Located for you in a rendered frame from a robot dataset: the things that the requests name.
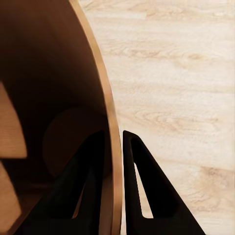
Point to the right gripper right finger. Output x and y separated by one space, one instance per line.
171 216

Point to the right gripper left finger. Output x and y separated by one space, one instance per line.
52 215

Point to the trash can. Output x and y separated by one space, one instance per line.
54 93

